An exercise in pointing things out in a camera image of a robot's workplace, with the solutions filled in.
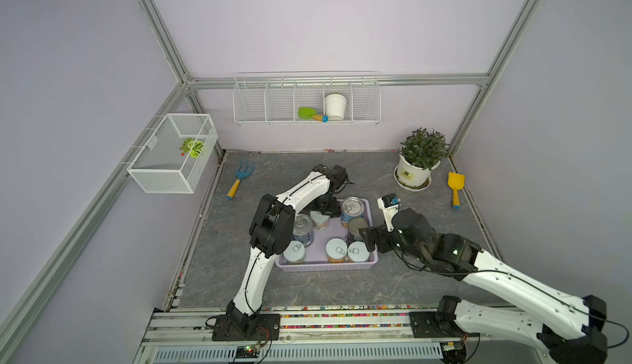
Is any blue Progresso soup can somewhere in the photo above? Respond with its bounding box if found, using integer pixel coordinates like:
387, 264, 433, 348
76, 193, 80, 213
340, 197, 365, 229

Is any pink labelled white-lid can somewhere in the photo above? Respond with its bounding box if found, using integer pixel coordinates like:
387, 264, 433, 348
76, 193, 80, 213
309, 211, 331, 231

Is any dark labelled tin can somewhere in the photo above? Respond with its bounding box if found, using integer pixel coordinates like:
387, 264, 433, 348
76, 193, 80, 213
347, 217, 369, 242

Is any yellow corn can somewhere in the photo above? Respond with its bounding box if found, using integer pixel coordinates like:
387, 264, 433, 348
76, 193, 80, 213
347, 241, 370, 263
325, 238, 348, 264

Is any dark blue tin can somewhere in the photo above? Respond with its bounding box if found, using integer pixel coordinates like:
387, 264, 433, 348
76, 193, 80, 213
293, 213, 314, 247

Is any green labelled white-lid can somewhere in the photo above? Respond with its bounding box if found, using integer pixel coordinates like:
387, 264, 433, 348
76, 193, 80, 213
283, 240, 306, 265

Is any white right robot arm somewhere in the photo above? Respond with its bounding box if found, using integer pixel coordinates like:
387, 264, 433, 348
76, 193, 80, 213
360, 207, 608, 363

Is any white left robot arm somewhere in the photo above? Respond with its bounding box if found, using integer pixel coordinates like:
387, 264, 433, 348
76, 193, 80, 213
206, 164, 349, 343

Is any purple plastic basket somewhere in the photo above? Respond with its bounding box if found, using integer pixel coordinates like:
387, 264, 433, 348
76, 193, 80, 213
276, 197, 379, 273

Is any green toy in basket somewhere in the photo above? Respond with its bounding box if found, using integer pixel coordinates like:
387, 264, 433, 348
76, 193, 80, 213
180, 138, 205, 159

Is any white pot saucer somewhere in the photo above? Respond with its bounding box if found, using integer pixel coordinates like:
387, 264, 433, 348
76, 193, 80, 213
393, 167, 432, 193

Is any white plant pot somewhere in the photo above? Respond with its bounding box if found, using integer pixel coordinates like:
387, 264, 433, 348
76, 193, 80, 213
397, 155, 440, 186

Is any yellow toy shovel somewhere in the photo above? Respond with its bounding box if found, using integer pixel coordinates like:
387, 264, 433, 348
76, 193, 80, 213
448, 171, 466, 209

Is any green toy scoop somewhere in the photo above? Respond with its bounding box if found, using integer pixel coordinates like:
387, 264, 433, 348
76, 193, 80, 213
298, 107, 329, 123

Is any small white empty pot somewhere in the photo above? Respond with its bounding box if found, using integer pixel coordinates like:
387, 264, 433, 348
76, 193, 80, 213
324, 93, 347, 121

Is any green potted plant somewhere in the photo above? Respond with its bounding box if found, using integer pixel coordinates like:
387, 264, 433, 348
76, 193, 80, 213
400, 128, 449, 170

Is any blue toy rake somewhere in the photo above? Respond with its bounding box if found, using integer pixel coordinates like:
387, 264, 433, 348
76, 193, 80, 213
226, 161, 255, 200

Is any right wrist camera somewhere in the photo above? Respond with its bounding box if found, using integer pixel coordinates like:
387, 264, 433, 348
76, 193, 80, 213
377, 194, 400, 232

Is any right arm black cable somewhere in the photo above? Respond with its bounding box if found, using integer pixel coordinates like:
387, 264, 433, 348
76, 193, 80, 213
399, 254, 630, 350

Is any white wire wall shelf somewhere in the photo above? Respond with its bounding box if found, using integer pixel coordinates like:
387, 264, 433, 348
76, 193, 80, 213
232, 76, 382, 125

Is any white wire side basket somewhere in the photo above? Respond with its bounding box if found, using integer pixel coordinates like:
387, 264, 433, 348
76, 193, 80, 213
127, 113, 218, 194

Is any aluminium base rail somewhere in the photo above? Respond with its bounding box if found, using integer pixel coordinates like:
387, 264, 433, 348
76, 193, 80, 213
132, 305, 559, 364

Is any aluminium frame corner post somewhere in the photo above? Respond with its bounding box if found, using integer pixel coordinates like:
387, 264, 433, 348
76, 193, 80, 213
449, 0, 542, 157

